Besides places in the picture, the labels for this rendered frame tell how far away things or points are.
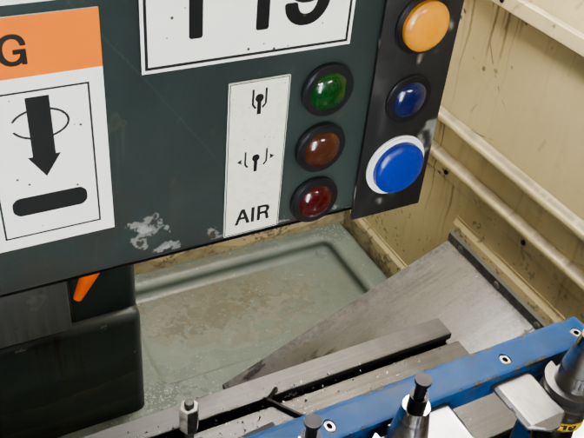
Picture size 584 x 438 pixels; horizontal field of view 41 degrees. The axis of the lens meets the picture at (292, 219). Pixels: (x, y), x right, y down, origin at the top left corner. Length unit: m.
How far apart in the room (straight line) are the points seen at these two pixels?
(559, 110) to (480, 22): 0.24
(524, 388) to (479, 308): 0.67
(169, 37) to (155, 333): 1.45
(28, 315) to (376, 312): 0.67
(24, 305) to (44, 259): 0.90
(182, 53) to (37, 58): 0.06
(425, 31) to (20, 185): 0.19
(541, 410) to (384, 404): 0.17
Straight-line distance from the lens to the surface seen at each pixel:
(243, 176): 0.37
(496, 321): 1.52
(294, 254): 1.93
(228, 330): 1.75
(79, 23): 0.31
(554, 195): 1.39
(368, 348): 1.31
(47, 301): 1.27
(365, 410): 0.80
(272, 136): 0.37
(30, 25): 0.31
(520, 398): 0.87
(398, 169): 0.41
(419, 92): 0.40
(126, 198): 0.36
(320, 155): 0.38
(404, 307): 1.56
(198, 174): 0.36
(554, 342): 0.93
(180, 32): 0.32
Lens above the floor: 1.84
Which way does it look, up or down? 38 degrees down
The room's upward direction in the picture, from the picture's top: 6 degrees clockwise
